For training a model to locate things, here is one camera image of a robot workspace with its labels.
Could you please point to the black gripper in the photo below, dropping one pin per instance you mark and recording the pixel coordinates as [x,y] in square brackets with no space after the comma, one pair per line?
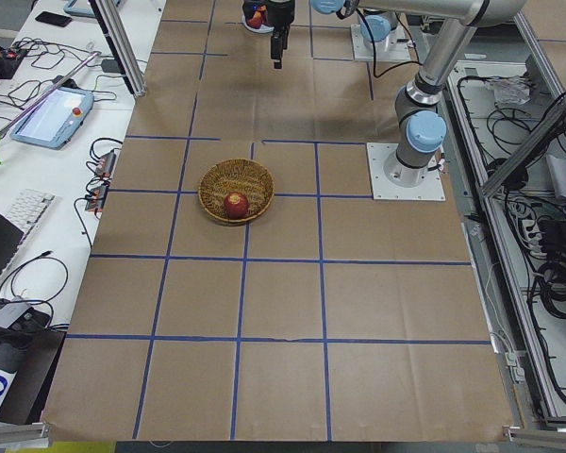
[281,14]

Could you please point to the red yellow transferred apple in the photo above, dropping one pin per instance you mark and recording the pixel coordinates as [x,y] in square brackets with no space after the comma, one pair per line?
[254,18]

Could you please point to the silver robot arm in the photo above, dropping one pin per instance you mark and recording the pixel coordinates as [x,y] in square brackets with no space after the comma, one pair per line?
[461,21]
[379,29]

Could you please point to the light blue plate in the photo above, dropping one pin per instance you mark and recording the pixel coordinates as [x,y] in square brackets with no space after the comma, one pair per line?
[263,30]

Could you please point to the woven wicker basket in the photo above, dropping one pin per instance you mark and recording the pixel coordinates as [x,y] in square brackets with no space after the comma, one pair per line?
[244,176]

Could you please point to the red apple in basket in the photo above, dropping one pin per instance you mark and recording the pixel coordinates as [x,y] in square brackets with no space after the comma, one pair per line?
[236,205]

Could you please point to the blue teach pendant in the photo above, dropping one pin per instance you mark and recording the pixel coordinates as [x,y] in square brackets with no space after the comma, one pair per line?
[55,121]
[79,8]

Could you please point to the black smartphone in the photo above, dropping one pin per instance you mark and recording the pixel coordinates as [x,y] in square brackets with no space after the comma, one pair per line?
[53,19]

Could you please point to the white keyboard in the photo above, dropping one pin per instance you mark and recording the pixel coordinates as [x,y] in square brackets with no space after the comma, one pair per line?
[28,208]

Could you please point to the green tipped grabber stick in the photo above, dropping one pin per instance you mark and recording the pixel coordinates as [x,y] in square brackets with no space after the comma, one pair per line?
[41,98]

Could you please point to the aluminium frame post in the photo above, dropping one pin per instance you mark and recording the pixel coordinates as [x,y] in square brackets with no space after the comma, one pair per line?
[113,30]

